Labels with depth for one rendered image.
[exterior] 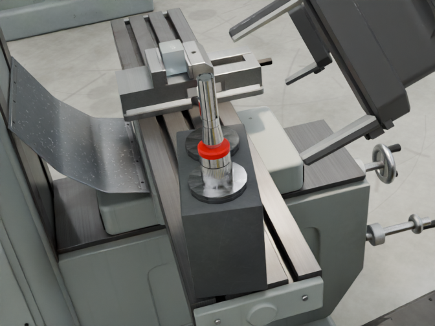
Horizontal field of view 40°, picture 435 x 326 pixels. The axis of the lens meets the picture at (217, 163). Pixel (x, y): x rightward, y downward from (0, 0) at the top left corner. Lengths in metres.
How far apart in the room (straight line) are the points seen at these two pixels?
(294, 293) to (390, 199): 1.58
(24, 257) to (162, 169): 0.36
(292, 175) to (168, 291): 0.45
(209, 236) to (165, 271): 0.65
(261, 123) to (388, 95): 1.14
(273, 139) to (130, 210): 0.40
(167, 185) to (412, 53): 0.84
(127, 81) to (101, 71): 2.22
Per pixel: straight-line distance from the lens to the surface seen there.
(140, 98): 1.42
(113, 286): 1.53
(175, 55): 1.42
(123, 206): 1.37
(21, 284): 1.41
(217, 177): 0.87
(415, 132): 2.95
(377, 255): 2.32
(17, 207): 1.29
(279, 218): 1.11
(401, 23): 0.44
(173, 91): 1.43
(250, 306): 1.01
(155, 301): 1.61
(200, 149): 0.85
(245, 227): 0.89
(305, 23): 0.98
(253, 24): 0.44
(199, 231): 0.89
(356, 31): 0.43
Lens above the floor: 1.68
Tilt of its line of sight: 38 degrees down
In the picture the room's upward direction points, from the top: 7 degrees counter-clockwise
